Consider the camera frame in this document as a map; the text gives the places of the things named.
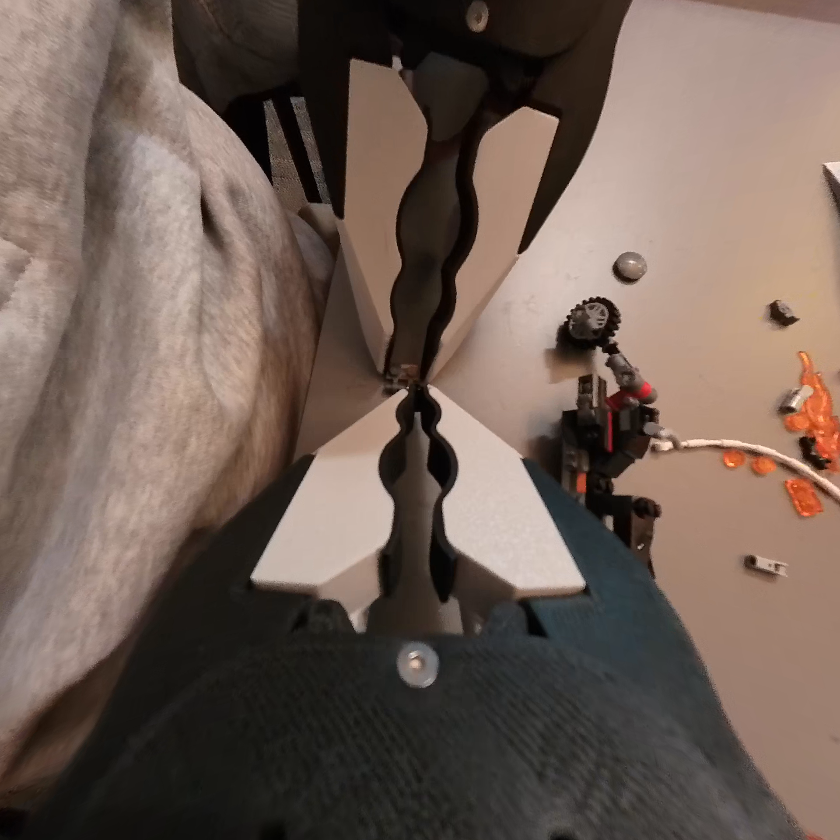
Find lego motorcycle model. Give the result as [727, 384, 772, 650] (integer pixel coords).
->
[558, 297, 677, 580]

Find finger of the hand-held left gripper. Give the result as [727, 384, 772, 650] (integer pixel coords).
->
[333, 58, 432, 385]
[420, 107, 563, 388]

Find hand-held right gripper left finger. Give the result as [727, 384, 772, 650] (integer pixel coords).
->
[249, 386, 416, 619]

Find white lego chain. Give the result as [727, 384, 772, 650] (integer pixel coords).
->
[650, 436, 840, 507]

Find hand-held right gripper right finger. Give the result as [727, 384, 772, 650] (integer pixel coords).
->
[419, 386, 587, 619]

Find person's grey sweatshirt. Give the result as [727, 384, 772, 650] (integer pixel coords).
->
[0, 0, 337, 795]

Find large orange flame lego piece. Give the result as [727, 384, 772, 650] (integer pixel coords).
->
[784, 351, 840, 474]

